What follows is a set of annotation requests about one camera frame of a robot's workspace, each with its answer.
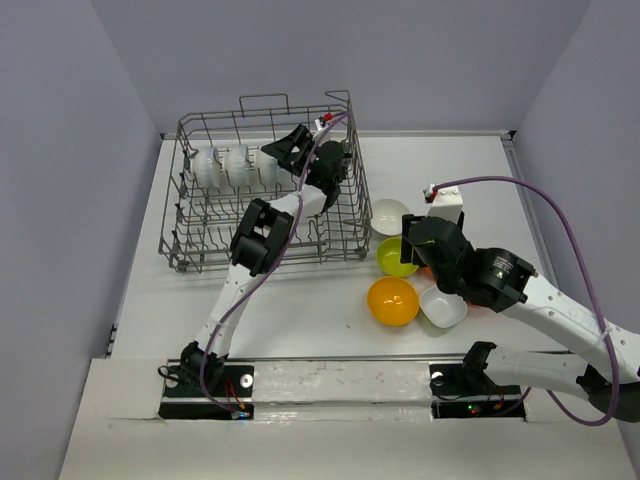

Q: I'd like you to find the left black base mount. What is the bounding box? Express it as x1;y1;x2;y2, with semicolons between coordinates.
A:
157;363;255;421

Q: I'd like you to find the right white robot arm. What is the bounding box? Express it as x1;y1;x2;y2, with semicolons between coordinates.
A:
401;214;639;423

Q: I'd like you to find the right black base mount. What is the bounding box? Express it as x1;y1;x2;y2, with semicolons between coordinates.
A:
429;363;526;420

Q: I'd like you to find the green plastic bowl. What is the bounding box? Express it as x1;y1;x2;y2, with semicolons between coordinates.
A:
376;237;418;278

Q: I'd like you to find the grey wire dish rack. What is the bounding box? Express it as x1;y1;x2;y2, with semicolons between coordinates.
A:
157;90;372;273

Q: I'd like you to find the white round bowl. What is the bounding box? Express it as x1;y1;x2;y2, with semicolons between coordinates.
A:
254;150;280;191
191;146;221;190
223;144;249;188
371;199;409;237

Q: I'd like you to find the orange square plastic bowl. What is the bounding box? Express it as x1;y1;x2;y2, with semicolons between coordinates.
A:
465;300;491;310

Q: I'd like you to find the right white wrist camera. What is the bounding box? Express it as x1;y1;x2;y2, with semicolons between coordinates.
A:
424;184;464;223

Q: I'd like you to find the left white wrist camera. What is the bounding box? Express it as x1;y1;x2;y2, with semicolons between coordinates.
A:
313;113;333;146

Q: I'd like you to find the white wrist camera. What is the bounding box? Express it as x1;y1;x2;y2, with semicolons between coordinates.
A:
424;184;464;223
313;113;333;146

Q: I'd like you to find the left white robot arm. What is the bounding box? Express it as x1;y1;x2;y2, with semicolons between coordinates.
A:
179;124;352;395

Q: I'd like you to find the orange round plastic bowl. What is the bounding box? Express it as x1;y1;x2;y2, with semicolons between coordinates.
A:
420;266;433;278

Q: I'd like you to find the white square bowl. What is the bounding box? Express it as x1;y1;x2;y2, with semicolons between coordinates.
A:
420;285;468;329

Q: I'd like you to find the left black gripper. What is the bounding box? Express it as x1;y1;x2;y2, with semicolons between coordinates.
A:
260;127;317;179

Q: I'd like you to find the yellow plastic bowl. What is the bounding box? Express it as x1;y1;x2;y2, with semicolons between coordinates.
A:
367;276;420;327

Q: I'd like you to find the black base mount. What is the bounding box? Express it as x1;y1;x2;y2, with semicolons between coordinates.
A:
429;363;526;420
157;363;255;421

